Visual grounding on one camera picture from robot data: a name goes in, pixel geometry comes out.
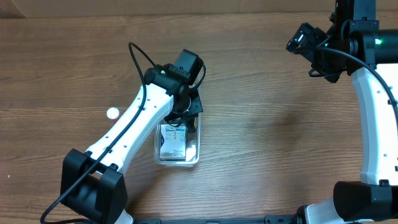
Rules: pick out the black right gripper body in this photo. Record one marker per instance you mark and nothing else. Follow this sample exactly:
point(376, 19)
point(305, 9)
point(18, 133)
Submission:
point(325, 66)

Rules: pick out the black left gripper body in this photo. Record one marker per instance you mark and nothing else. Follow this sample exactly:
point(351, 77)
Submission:
point(193, 108)

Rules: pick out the clear plastic container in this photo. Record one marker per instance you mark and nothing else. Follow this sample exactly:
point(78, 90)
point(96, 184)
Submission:
point(192, 145)

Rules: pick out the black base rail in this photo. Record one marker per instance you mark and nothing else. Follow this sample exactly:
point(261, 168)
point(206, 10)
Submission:
point(268, 219)

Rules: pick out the white medicine box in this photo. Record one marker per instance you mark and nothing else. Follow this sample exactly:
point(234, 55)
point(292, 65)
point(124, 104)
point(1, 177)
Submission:
point(172, 143)

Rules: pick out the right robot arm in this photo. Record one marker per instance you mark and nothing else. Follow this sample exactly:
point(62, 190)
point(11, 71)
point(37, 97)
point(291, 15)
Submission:
point(373, 198)

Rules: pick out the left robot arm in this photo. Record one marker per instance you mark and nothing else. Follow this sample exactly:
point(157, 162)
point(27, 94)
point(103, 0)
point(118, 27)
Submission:
point(168, 105)

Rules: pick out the orange tube white cap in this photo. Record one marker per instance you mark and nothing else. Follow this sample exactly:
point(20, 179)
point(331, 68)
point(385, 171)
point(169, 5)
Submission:
point(113, 114)

